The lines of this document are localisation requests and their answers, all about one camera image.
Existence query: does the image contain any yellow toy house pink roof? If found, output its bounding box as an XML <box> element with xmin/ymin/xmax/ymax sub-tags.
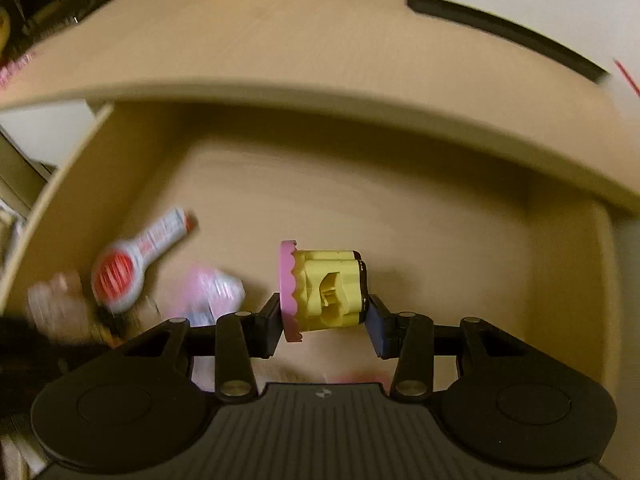
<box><xmin>277</xmin><ymin>240</ymin><xmax>370</xmax><ymax>345</ymax></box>

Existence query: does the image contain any white cabinet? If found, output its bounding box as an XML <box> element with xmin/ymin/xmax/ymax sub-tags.
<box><xmin>0</xmin><ymin>100</ymin><xmax>101</xmax><ymax>211</ymax></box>

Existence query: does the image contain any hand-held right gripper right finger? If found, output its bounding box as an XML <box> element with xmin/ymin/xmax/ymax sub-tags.
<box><xmin>367</xmin><ymin>295</ymin><xmax>526</xmax><ymax>402</ymax></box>

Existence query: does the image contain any wooden drawer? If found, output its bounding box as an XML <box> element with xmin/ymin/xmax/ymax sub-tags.
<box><xmin>0</xmin><ymin>101</ymin><xmax>621</xmax><ymax>401</ymax></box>

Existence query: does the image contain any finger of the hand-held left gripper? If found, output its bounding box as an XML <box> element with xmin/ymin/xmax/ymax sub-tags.
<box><xmin>0</xmin><ymin>316</ymin><xmax>68</xmax><ymax>411</ymax></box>

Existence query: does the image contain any grey plush toy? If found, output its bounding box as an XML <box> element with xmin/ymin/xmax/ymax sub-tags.
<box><xmin>27</xmin><ymin>272</ymin><xmax>96</xmax><ymax>346</ymax></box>

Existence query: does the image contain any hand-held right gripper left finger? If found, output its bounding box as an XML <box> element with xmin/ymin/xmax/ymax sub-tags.
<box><xmin>117</xmin><ymin>292</ymin><xmax>283</xmax><ymax>403</ymax></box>

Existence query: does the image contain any pink striped packet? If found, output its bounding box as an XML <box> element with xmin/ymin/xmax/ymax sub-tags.
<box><xmin>0</xmin><ymin>52</ymin><xmax>37</xmax><ymax>88</ymax></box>

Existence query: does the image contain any red white paddle-shaped packet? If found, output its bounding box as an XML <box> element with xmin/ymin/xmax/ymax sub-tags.
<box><xmin>90</xmin><ymin>207</ymin><xmax>199</xmax><ymax>313</ymax></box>

